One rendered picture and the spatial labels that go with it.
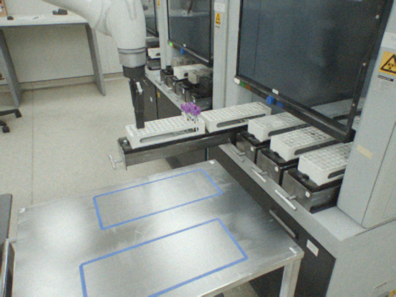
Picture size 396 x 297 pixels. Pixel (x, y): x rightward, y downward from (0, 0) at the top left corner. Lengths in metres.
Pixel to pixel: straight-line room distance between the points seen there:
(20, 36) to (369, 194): 4.26
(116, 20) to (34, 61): 3.67
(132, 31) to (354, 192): 0.81
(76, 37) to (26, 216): 3.83
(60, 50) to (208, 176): 3.86
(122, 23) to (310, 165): 0.72
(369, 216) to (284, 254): 0.32
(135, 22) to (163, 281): 0.73
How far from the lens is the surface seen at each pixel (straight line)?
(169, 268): 0.74
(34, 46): 4.64
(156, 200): 0.91
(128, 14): 1.04
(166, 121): 1.25
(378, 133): 0.91
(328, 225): 1.02
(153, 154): 1.19
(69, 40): 4.64
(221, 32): 1.50
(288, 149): 1.09
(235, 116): 1.30
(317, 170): 1.01
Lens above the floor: 1.39
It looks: 29 degrees down
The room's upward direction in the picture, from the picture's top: straight up
